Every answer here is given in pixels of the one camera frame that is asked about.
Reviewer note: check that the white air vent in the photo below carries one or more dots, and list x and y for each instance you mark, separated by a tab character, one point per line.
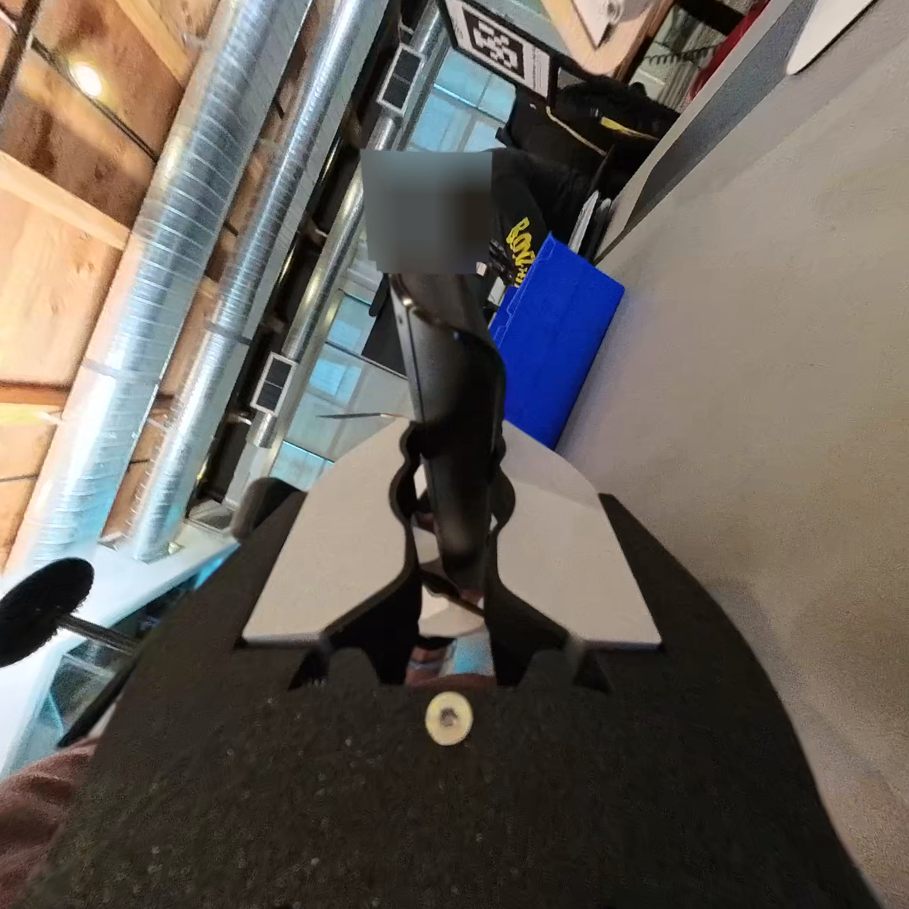
403	74
273	383

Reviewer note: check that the grey desk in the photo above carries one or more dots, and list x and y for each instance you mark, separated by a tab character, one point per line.
745	426

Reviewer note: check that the grey laptop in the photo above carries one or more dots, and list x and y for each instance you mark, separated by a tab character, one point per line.
593	227

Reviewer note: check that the black white marker board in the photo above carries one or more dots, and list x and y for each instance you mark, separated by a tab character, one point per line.
497	42

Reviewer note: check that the black battery cover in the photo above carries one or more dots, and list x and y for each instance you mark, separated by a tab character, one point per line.
454	398

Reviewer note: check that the wooden board with instruction sheet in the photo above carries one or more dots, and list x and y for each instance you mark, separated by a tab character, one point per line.
568	42

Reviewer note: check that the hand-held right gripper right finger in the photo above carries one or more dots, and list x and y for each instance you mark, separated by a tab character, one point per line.
575	554

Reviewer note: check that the blue plastic bin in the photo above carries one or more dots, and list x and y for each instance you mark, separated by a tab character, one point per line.
561	341

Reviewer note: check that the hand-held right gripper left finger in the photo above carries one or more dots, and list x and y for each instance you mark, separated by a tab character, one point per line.
334	554

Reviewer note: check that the thin silver ventilation duct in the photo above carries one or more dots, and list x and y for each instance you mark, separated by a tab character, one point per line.
341	234

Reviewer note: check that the black fuzzy round object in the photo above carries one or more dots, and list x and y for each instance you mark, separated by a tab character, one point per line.
42	611

